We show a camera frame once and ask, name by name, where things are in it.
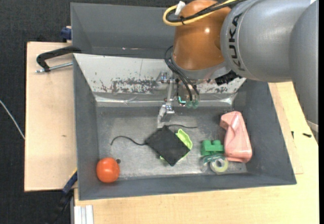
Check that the grey metal bin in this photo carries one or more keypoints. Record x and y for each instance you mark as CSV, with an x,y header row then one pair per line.
x,y
141,116

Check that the green toy brick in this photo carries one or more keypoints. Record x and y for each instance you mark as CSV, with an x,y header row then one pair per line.
x,y
211,147

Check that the black cylinder on white bracket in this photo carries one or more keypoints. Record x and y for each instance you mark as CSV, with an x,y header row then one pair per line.
x,y
226,78

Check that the small black screw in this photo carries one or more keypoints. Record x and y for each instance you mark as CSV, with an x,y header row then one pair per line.
x,y
307,135

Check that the light green plastic piece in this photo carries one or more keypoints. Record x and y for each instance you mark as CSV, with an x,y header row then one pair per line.
x,y
184,138

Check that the pink spray bottle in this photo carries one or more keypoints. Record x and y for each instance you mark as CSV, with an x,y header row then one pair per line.
x,y
236,137

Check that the brown cardboard board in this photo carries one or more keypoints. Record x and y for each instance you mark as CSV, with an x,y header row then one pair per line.
x,y
48,122

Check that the orange ball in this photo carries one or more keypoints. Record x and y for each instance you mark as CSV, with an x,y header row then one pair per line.
x,y
108,170

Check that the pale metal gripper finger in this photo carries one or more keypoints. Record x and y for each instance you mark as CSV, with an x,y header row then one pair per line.
x,y
169,109
160,118

